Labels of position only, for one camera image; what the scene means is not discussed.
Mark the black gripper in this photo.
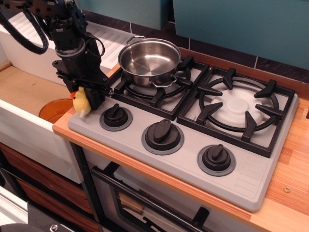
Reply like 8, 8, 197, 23
53, 36, 109, 110

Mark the yellow stuffed duck toy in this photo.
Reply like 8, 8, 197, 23
70, 87, 91, 118

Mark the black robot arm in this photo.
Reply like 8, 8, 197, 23
0, 0, 110, 110

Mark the orange plastic drain disc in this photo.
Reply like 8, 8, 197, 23
39, 99, 73, 124

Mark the black left stove knob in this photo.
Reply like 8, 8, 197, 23
99, 103, 133, 131

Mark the black stove knob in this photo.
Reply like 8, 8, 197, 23
141, 119, 184, 156
99, 103, 133, 131
197, 144, 236, 177

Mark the white toy sink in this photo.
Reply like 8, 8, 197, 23
0, 6, 132, 184

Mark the stainless steel pot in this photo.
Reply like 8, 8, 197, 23
118, 36, 182, 87

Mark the black left burner grate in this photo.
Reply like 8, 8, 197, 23
101, 56, 210, 120

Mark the black burner grate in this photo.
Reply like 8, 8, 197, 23
101, 56, 210, 120
177, 67, 299, 158

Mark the black middle stove knob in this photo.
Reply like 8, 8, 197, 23
141, 119, 184, 156

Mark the wooden drawer cabinet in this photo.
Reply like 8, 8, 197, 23
0, 144, 102, 232

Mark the toy oven door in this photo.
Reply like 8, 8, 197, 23
91, 162, 254, 232

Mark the grey toy stove top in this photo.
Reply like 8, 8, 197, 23
67, 57, 300, 213

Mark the black right stove knob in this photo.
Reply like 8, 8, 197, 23
197, 144, 236, 177

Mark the white right burner cap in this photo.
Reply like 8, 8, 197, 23
211, 87, 264, 128

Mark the black right burner grate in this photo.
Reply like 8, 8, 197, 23
177, 67, 299, 158

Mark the black braided cable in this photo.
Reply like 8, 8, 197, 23
0, 9, 49, 55

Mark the black oven door handle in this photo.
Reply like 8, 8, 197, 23
91, 162, 209, 232

